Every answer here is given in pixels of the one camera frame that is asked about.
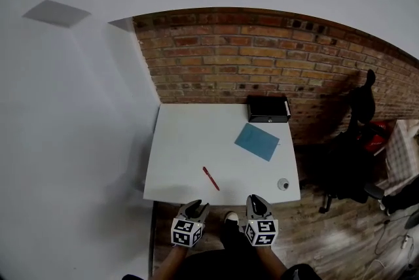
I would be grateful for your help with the red pen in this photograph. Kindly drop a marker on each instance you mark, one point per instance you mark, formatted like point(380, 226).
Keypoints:
point(211, 178)

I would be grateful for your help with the person's white shoe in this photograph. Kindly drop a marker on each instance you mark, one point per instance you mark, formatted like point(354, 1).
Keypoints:
point(231, 217)

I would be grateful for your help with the person's black shirt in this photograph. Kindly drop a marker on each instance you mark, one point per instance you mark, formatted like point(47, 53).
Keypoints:
point(301, 272)

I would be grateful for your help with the person's left forearm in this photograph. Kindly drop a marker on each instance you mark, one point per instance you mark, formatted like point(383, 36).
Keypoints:
point(170, 262)

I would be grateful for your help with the blue notebook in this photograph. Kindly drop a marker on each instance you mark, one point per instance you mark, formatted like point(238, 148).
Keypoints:
point(257, 142)

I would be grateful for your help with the table with checked cloth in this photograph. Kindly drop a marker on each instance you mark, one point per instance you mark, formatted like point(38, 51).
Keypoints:
point(402, 151)

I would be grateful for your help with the small round grey object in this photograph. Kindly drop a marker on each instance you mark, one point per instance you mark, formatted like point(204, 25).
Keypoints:
point(283, 184)

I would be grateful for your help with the red crate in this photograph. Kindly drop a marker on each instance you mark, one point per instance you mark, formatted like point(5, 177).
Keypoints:
point(374, 136)

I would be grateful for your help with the person's black trousers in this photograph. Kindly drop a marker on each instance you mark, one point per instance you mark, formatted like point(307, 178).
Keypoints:
point(222, 259)

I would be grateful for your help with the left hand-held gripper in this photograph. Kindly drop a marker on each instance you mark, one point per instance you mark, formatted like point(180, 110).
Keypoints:
point(183, 233)

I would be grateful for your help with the black office chair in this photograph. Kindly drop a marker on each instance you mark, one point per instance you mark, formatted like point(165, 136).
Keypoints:
point(343, 161)

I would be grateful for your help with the black box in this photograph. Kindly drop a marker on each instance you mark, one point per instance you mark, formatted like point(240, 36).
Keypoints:
point(266, 108)

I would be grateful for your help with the person's right forearm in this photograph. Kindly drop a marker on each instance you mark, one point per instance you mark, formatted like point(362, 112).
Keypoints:
point(270, 260)

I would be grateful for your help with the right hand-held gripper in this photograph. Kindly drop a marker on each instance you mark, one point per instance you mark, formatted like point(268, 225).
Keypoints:
point(262, 233)

